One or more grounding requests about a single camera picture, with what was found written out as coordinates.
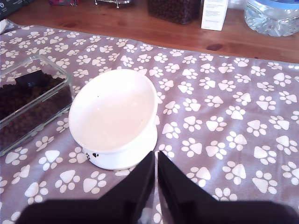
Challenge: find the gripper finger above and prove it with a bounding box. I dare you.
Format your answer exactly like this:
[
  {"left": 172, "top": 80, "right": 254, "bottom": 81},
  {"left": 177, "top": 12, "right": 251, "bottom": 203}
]
[
  {"left": 99, "top": 151, "right": 156, "bottom": 224},
  {"left": 157, "top": 151, "right": 220, "bottom": 224}
]

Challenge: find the black measuring spoon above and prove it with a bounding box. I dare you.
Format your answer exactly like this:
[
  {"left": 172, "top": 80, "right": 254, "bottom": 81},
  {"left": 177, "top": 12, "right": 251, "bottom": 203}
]
[{"left": 15, "top": 71, "right": 46, "bottom": 88}]

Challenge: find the white raised cat bowl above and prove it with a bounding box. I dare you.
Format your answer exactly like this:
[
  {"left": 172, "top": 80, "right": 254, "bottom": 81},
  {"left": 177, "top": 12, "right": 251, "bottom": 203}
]
[{"left": 68, "top": 69, "right": 161, "bottom": 170}]

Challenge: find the purple paw print cloth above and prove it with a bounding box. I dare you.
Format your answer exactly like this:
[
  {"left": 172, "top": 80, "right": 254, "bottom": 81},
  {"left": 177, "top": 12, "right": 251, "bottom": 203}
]
[{"left": 0, "top": 23, "right": 299, "bottom": 224}]

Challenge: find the rectangular glass container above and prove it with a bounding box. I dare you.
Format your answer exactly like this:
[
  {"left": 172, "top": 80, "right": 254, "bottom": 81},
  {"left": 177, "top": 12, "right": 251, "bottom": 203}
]
[{"left": 0, "top": 55, "right": 73, "bottom": 156}]

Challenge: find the large brown kibble heap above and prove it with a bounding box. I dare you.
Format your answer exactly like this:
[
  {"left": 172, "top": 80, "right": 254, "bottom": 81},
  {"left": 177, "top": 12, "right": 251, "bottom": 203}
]
[{"left": 0, "top": 72, "right": 73, "bottom": 150}]

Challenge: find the dark kibble stock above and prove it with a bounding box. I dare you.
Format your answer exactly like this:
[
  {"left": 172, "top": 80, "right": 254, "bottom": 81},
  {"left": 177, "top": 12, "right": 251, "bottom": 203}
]
[{"left": 147, "top": 0, "right": 201, "bottom": 24}]

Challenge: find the small white printed carton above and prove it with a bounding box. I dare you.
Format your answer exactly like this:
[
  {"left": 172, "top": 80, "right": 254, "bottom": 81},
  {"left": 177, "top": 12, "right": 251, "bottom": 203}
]
[{"left": 200, "top": 0, "right": 229, "bottom": 31}]

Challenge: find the tall clear storage jar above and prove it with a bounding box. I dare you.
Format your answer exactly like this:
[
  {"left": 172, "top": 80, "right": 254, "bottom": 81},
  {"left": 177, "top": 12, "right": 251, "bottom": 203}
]
[{"left": 146, "top": 0, "right": 202, "bottom": 25}]

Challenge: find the large clear water bottle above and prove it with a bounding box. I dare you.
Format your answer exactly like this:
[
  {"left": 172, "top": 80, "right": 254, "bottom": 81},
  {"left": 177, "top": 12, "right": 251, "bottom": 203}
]
[{"left": 244, "top": 0, "right": 299, "bottom": 37}]

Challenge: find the white paper piece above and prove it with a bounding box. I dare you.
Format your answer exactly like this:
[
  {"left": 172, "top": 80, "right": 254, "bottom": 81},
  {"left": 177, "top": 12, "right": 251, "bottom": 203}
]
[{"left": 0, "top": 19, "right": 10, "bottom": 35}]

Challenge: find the dark green printed box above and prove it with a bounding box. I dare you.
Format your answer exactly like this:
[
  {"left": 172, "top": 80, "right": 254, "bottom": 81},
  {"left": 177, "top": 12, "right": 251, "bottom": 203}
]
[{"left": 0, "top": 0, "right": 36, "bottom": 21}]

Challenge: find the chrome wire basket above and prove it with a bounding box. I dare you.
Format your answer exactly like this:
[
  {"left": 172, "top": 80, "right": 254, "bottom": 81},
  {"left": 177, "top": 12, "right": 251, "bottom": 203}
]
[{"left": 94, "top": 0, "right": 131, "bottom": 9}]

